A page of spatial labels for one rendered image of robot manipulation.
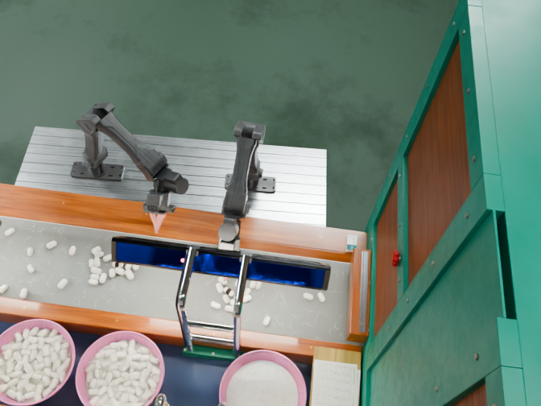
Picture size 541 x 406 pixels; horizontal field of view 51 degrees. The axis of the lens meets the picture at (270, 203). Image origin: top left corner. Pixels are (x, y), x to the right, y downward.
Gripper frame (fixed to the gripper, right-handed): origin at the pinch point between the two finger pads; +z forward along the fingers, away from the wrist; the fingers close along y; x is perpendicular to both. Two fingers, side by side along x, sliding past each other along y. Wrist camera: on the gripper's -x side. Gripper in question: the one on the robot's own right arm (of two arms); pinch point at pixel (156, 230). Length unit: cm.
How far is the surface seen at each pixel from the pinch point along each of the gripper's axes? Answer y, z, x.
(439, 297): 74, -15, -82
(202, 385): 24, 43, -21
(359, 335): 71, 18, -23
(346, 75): 70, -73, 169
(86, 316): -15.7, 26.9, -18.3
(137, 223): -8.3, -0.3, 5.3
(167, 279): 6.6, 15.2, -4.9
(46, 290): -32.2, 22.7, -11.2
